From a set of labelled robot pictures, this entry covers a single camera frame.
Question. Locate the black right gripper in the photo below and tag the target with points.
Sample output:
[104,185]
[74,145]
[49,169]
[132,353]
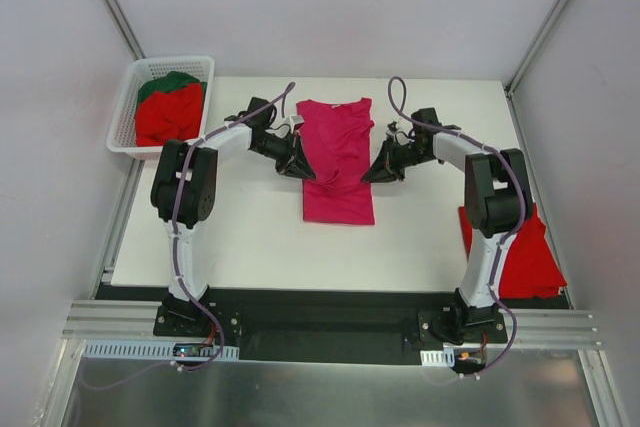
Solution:
[390,158]

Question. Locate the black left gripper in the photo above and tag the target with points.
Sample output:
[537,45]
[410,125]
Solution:
[289,155]

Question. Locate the pink t shirt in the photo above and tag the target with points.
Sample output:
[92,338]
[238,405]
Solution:
[336,142]

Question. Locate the white perforated plastic basket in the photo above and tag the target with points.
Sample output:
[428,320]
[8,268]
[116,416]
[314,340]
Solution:
[122,134]

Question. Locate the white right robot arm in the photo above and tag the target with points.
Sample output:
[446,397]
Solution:
[497,200]

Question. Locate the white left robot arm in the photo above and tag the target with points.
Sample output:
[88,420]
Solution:
[184,187]

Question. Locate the red t shirt in basket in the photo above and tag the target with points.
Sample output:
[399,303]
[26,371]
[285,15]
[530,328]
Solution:
[163,116]

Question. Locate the green t shirt in basket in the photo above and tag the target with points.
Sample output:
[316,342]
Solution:
[172,81]

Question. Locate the folded red t shirt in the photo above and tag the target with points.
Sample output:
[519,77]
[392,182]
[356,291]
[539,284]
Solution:
[526,267]

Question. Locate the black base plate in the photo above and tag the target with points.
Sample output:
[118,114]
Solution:
[378,328]

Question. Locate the right aluminium frame post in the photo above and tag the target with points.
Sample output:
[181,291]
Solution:
[535,47]

